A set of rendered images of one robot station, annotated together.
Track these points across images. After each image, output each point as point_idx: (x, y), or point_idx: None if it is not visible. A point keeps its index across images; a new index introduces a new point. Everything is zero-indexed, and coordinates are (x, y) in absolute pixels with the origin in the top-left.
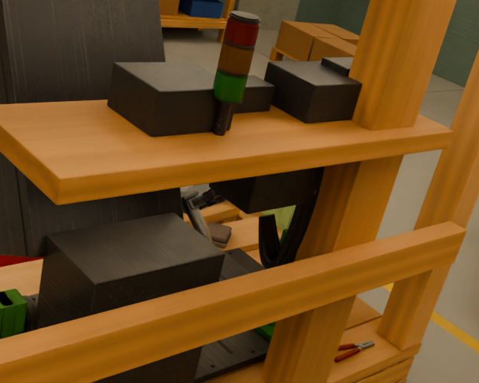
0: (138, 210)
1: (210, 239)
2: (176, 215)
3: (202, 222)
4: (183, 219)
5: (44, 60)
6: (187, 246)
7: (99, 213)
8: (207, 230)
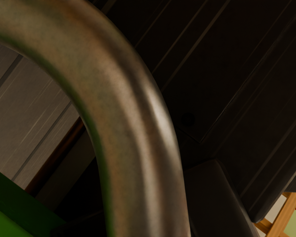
0: (259, 236)
1: (137, 54)
2: (275, 202)
3: (182, 169)
4: (233, 191)
5: None
6: None
7: (258, 234)
8: (164, 109)
